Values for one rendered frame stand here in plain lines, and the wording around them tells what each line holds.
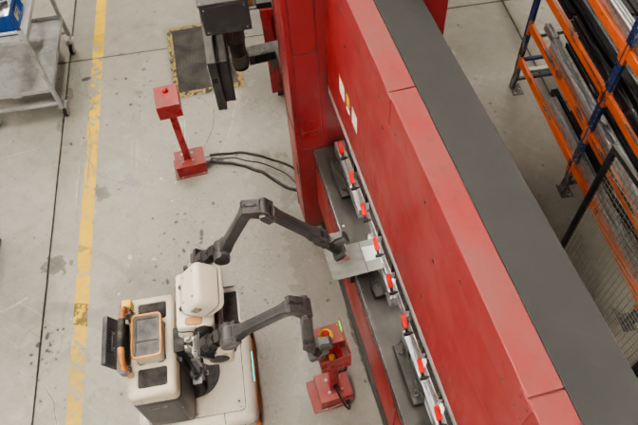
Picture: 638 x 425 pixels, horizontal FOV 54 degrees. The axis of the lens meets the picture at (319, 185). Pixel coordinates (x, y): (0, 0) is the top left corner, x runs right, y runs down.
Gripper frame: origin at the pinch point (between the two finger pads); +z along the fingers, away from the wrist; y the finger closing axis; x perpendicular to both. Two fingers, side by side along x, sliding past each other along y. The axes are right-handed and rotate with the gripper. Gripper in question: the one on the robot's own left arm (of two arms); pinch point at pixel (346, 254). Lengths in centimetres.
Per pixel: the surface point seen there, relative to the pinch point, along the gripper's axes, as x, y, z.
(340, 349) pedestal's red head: 25.7, -37.4, 17.6
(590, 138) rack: -139, 57, 119
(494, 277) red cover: -78, -85, -103
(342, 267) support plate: 4.4, -4.7, 1.1
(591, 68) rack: -159, 82, 88
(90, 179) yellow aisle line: 187, 172, 16
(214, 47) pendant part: 9, 109, -68
